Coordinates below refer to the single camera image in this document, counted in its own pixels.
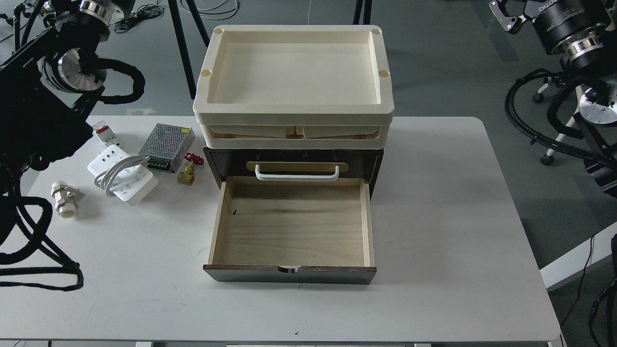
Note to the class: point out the cream lower stacked tray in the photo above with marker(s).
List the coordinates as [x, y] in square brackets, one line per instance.
[295, 137]

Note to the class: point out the brass valve red handle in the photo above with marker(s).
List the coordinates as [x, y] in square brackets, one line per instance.
[187, 176]

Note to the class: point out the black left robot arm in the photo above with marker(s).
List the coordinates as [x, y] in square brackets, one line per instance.
[49, 86]

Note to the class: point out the white rolling stand base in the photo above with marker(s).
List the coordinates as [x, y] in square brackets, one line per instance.
[565, 90]

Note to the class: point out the white power strip with cable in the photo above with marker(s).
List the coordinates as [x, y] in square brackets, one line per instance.
[119, 174]

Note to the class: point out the black tripod leg right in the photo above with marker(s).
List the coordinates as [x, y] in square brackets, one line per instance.
[362, 12]

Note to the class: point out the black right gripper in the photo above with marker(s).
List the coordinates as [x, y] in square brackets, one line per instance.
[554, 21]

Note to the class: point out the metal mesh power supply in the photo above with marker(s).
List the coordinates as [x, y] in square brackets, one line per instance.
[166, 146]

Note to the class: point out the white circuit breaker red switch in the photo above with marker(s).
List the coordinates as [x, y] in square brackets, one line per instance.
[106, 135]

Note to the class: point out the white drawer handle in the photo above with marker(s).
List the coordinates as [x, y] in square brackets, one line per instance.
[297, 178]

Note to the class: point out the white plastic pipe valve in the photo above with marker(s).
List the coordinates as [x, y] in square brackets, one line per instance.
[65, 196]

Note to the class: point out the open wooden drawer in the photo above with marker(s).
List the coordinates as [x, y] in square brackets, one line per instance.
[293, 232]

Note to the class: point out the cream plastic top tray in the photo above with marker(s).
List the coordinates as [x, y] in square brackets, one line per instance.
[295, 75]

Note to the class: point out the black tripod leg left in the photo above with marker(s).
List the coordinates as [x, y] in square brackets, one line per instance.
[182, 43]

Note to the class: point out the black tripod leg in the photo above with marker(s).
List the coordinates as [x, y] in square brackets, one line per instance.
[362, 12]
[182, 43]

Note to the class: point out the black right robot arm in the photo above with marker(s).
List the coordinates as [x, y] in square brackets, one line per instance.
[593, 55]

